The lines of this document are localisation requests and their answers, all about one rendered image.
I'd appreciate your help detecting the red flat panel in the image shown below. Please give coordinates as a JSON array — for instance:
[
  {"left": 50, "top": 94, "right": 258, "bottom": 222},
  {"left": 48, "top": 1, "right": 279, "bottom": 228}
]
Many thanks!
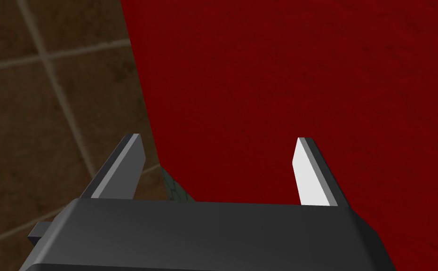
[{"left": 120, "top": 0, "right": 438, "bottom": 271}]

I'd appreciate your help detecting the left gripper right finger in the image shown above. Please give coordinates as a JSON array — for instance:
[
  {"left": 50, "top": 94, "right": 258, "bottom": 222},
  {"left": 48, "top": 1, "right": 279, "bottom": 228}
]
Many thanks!
[{"left": 292, "top": 137, "right": 350, "bottom": 207}]

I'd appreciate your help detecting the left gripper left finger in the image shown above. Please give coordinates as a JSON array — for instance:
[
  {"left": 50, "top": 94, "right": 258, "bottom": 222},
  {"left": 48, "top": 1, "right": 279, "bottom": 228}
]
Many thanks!
[{"left": 80, "top": 133, "right": 147, "bottom": 200}]

